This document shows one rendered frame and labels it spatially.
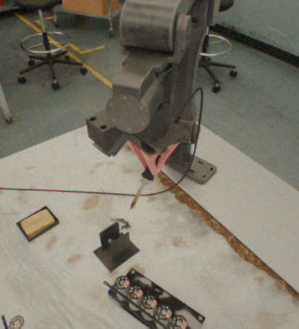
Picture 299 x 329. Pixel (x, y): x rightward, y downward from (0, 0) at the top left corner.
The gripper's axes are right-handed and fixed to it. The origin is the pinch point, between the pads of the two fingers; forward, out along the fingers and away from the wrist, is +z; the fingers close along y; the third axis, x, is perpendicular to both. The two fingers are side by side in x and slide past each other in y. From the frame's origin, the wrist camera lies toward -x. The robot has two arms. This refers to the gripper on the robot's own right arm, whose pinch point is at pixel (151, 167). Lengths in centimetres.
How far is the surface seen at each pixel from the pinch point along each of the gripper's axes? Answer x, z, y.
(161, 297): -9.5, 16.4, 13.4
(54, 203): -12.5, 17.6, -19.6
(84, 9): 157, 71, -282
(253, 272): 7.7, 17.6, 21.2
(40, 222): -18.0, 16.1, -15.5
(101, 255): -12.3, 17.1, -0.9
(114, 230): -8.5, 12.7, -1.4
